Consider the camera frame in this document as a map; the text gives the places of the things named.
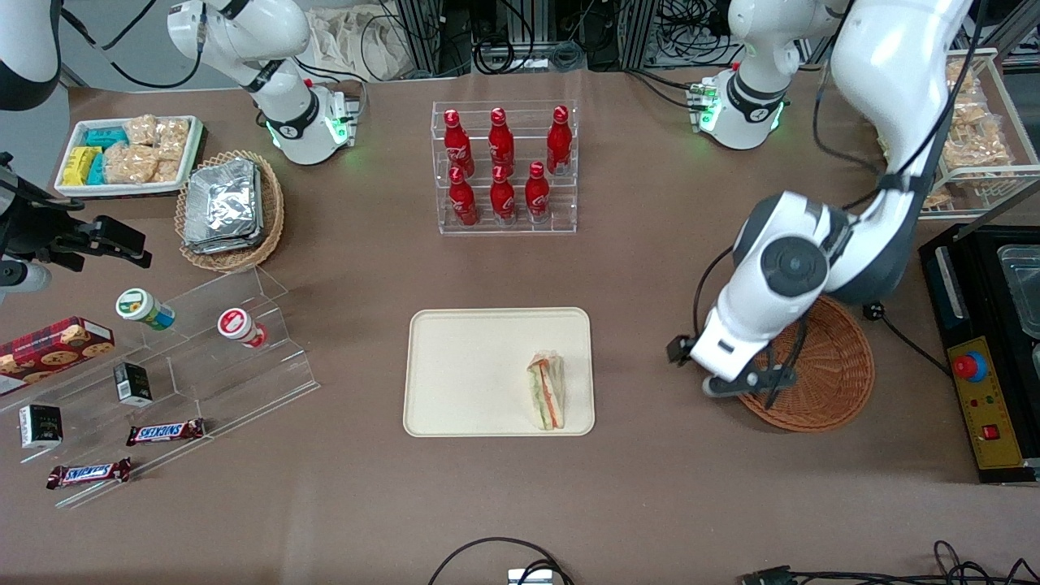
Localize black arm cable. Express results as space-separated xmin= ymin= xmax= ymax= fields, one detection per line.
xmin=812 ymin=0 xmax=989 ymax=214
xmin=58 ymin=0 xmax=206 ymax=91

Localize oval wicker basket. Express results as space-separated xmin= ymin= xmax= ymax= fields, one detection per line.
xmin=174 ymin=149 xmax=286 ymax=274

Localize small black box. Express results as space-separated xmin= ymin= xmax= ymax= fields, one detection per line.
xmin=18 ymin=403 xmax=64 ymax=451
xmin=112 ymin=362 xmax=154 ymax=408

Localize clear acrylic stepped shelf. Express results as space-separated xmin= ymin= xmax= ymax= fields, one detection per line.
xmin=0 ymin=266 xmax=321 ymax=512

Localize metal pan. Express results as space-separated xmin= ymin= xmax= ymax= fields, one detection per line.
xmin=997 ymin=243 xmax=1040 ymax=340

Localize silver foil pouch stack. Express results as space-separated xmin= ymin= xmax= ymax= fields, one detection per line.
xmin=182 ymin=158 xmax=266 ymax=255

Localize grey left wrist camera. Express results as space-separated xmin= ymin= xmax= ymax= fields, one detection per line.
xmin=702 ymin=372 xmax=754 ymax=400

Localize red lid yogurt cup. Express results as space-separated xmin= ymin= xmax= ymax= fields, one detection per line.
xmin=216 ymin=306 xmax=270 ymax=351

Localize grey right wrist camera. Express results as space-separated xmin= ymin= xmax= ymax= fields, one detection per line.
xmin=0 ymin=260 xmax=52 ymax=296

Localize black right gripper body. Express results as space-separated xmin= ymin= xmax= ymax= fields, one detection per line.
xmin=0 ymin=173 xmax=97 ymax=264

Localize beige cloth bag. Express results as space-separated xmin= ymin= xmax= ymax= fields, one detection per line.
xmin=306 ymin=6 xmax=409 ymax=83

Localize snickers chocolate bar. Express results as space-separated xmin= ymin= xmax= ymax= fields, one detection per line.
xmin=45 ymin=457 xmax=133 ymax=491
xmin=125 ymin=418 xmax=206 ymax=448

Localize round brown wicker basket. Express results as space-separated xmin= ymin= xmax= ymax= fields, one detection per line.
xmin=735 ymin=294 xmax=877 ymax=432

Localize green lid yogurt cup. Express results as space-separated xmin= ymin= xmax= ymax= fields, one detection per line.
xmin=115 ymin=288 xmax=177 ymax=332

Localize black cable bundle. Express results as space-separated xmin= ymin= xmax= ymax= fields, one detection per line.
xmin=473 ymin=32 xmax=587 ymax=76

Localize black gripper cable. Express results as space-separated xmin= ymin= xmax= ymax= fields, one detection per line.
xmin=692 ymin=246 xmax=737 ymax=340

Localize white rectangular snack tray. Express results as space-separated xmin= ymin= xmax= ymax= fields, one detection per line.
xmin=54 ymin=115 xmax=203 ymax=198

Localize black appliance with yellow panel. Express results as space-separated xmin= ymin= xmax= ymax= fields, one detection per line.
xmin=918 ymin=224 xmax=1040 ymax=487

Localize black power cable with plug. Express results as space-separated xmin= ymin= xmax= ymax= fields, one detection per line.
xmin=861 ymin=301 xmax=953 ymax=377

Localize black cable with connector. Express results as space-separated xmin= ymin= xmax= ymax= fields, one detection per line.
xmin=739 ymin=539 xmax=1040 ymax=585

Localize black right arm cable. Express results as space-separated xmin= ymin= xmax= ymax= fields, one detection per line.
xmin=58 ymin=0 xmax=206 ymax=91

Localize red cola bottle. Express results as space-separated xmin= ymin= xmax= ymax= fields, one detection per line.
xmin=443 ymin=109 xmax=475 ymax=178
xmin=448 ymin=166 xmax=479 ymax=228
xmin=545 ymin=105 xmax=573 ymax=176
xmin=524 ymin=160 xmax=552 ymax=223
xmin=489 ymin=164 xmax=518 ymax=225
xmin=487 ymin=106 xmax=516 ymax=176

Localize beige plastic tray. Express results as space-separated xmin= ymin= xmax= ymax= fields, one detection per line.
xmin=403 ymin=306 xmax=596 ymax=439

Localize triangle sandwich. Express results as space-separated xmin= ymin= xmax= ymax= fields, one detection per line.
xmin=526 ymin=350 xmax=568 ymax=432

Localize black looped cable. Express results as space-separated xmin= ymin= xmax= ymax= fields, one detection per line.
xmin=427 ymin=536 xmax=574 ymax=585

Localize clear acrylic bottle rack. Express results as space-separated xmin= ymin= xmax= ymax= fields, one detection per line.
xmin=431 ymin=99 xmax=580 ymax=237

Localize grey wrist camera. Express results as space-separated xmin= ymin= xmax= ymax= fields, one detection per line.
xmin=0 ymin=260 xmax=52 ymax=296
xmin=702 ymin=372 xmax=754 ymax=400

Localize red cookie box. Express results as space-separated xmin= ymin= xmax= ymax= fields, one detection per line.
xmin=0 ymin=316 xmax=116 ymax=397

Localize white wire rack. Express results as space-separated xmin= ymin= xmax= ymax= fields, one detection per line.
xmin=873 ymin=47 xmax=1040 ymax=222

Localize yellow snack packet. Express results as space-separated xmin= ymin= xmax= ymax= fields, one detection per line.
xmin=63 ymin=145 xmax=103 ymax=187

